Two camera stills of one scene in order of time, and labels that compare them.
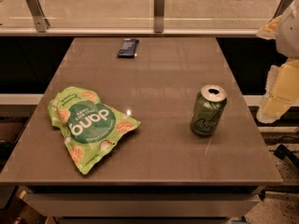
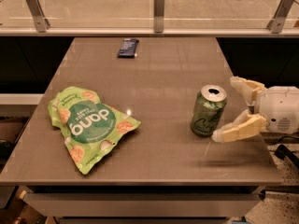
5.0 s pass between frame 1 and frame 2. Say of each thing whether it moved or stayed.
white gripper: moved
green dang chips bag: stayed
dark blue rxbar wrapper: stayed
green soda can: stayed
